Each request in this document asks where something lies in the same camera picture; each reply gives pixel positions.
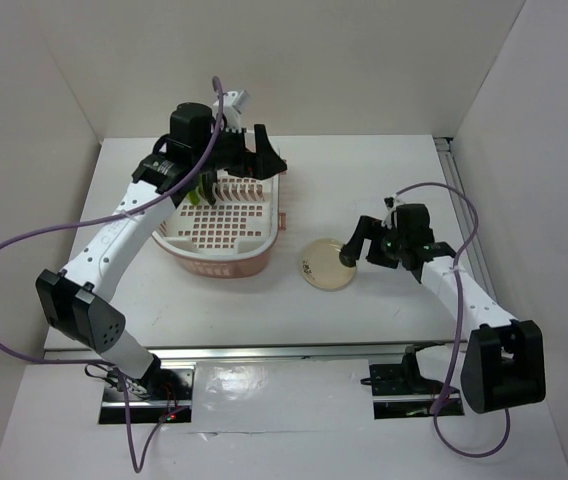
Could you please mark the green plate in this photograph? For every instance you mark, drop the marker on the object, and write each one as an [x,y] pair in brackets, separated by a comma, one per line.
[194,196]

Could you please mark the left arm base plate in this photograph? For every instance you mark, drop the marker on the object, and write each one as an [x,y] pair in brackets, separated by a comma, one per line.
[174,402]

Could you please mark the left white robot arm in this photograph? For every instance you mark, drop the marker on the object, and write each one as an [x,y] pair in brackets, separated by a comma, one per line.
[76,299]

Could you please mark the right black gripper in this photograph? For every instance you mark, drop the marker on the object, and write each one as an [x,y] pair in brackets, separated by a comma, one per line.
[365,228]

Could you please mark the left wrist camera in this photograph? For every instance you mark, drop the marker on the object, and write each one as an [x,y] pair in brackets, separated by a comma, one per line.
[234,104]

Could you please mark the white pink dish rack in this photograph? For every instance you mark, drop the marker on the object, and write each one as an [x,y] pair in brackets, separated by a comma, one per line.
[231,238]

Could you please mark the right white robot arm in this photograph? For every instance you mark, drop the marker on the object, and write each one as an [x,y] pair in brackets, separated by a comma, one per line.
[502,357]

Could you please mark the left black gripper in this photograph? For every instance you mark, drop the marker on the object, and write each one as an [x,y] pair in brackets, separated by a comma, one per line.
[260,165]

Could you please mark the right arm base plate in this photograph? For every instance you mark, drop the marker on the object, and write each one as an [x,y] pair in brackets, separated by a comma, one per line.
[398,389]

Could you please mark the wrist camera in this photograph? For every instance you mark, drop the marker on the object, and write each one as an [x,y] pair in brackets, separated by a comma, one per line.
[234,104]
[392,204]

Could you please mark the beige plate with black mark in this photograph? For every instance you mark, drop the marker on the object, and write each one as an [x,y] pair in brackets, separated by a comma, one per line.
[321,267]

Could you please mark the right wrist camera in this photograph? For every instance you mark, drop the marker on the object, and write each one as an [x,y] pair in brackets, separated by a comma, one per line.
[392,204]

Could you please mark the aluminium rail frame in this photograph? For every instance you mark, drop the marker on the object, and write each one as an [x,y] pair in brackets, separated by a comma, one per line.
[331,181]

